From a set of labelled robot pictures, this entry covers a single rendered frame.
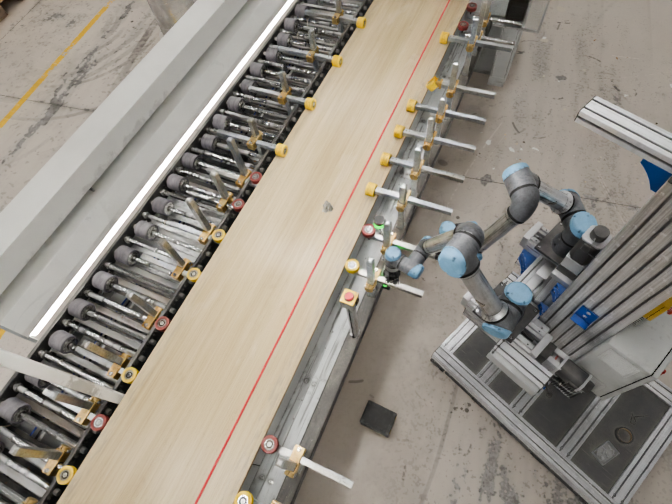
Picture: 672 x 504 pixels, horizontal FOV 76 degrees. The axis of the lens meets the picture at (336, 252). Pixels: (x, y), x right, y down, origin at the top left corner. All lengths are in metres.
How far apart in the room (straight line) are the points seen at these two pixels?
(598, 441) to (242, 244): 2.37
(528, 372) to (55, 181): 1.99
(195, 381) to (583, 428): 2.21
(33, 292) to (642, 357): 2.04
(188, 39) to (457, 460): 2.71
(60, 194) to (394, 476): 2.57
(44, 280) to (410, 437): 2.50
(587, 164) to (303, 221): 2.66
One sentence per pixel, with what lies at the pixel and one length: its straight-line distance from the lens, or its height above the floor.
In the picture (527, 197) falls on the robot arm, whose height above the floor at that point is 1.52.
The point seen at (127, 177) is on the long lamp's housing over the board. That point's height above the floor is 2.37.
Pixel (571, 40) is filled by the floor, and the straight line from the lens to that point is 5.53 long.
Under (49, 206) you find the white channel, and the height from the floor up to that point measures 2.45.
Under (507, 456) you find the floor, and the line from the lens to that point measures 3.14.
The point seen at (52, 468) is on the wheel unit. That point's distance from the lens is 2.69.
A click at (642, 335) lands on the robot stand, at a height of 1.23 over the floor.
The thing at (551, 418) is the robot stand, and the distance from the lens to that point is 3.03.
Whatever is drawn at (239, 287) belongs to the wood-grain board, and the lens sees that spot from 2.47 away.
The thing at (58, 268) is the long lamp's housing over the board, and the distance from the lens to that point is 0.97.
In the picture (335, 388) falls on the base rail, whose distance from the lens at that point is 2.39.
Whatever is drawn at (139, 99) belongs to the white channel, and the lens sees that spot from 1.02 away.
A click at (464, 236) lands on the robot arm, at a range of 1.72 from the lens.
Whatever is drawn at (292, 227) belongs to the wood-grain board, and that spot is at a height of 0.90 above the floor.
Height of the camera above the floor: 3.04
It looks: 61 degrees down
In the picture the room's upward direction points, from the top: 11 degrees counter-clockwise
